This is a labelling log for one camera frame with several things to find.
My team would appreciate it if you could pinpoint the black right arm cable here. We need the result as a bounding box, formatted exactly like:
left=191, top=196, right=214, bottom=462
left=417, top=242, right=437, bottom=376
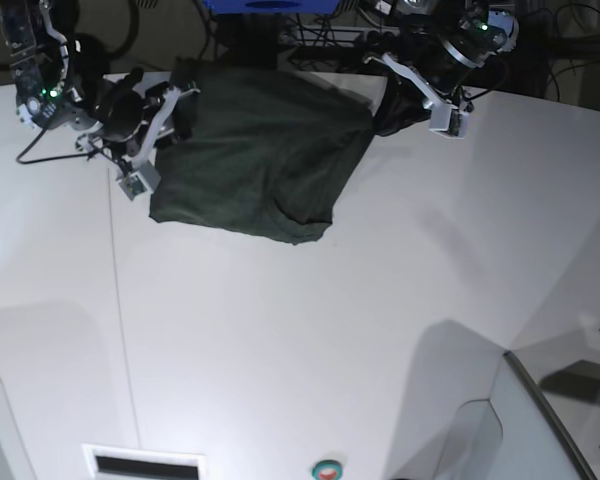
left=14, top=119, right=96, bottom=166

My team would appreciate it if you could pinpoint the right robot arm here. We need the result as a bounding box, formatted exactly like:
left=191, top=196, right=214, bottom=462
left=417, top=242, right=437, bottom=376
left=0, top=1, right=199, bottom=174

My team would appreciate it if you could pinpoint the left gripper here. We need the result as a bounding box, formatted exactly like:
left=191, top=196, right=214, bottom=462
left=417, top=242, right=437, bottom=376
left=394, top=27, right=480, bottom=93

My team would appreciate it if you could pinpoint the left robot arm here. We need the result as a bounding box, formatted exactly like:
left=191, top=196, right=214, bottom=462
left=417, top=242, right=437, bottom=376
left=398, top=1, right=519, bottom=102

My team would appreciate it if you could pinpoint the red green emergency button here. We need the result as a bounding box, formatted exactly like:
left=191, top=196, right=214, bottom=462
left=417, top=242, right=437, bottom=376
left=311, top=459, right=343, bottom=480

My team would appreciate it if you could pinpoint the blue box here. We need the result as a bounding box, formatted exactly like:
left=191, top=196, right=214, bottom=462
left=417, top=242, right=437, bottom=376
left=203, top=0, right=339, bottom=14

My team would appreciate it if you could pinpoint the grey monitor edge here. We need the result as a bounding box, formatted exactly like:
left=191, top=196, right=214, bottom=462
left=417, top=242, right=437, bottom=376
left=505, top=349, right=600, bottom=479

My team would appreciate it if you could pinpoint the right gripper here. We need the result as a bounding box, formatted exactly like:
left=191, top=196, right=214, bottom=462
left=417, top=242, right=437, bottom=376
left=76, top=68, right=199, bottom=168

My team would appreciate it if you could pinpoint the dark green t-shirt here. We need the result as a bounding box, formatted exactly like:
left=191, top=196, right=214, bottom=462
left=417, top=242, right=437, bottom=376
left=147, top=57, right=431, bottom=247

